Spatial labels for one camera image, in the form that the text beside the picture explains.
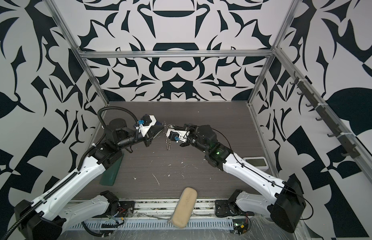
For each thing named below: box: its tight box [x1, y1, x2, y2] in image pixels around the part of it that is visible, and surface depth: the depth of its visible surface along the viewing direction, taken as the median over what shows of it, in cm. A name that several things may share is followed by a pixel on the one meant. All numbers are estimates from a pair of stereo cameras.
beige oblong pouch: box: [171, 187, 198, 229], surface depth 73 cm
